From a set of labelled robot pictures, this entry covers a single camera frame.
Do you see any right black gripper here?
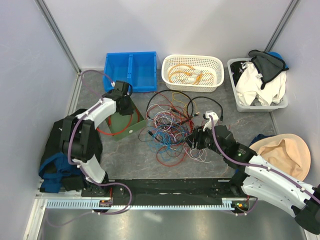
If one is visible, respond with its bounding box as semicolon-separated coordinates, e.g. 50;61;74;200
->
182;122;226;157

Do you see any yellow ethernet cable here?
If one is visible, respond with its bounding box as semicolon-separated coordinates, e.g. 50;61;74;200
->
167;64;195;82
167;70;203;86

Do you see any yellow thin wire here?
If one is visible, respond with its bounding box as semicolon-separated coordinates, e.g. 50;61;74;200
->
174;71;216;87

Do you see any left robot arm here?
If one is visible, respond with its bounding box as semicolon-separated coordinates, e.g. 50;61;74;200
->
60;81;134;197

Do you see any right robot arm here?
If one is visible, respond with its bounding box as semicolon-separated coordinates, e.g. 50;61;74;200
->
185;125;320;235

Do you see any grey plastic laundry tub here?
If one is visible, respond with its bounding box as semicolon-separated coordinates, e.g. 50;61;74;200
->
227;58;289;113

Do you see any white cloth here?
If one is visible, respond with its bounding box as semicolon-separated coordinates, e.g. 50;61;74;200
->
235;61;287;107

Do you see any white perforated plastic basket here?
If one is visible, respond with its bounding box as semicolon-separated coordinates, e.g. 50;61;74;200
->
161;54;225;93

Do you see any green plastic tray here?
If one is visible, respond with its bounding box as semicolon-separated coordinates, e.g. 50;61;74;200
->
106;100;146;141

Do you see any beige sun hat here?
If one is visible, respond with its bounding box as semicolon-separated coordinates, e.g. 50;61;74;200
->
250;133;311;181

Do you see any blue divided plastic bin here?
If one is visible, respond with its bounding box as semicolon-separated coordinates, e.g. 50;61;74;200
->
102;51;157;93

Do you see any dark grey cloth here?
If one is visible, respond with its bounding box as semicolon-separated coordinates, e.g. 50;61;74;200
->
248;49;287;90

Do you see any blue cap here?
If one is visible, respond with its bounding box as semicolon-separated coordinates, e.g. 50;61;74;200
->
267;51;289;70

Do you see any black jacket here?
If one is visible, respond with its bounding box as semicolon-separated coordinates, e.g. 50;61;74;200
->
38;108;103;193

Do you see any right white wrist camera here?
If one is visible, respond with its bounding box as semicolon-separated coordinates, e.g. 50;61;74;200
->
202;110;219;131

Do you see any black usb cable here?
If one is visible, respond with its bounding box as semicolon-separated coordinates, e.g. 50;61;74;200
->
186;96;224;122

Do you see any red thin wire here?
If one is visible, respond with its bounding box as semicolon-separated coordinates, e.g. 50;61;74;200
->
138;99;198;167

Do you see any blue thin wire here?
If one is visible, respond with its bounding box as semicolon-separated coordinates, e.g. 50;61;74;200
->
149;129;186;161

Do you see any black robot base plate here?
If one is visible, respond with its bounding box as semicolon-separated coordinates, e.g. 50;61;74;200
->
82;177;251;207

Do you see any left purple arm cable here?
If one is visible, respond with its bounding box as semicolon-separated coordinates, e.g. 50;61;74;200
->
67;69;116;168

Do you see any slotted grey cable duct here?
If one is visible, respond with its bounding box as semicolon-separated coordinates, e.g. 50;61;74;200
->
46;199;236;211

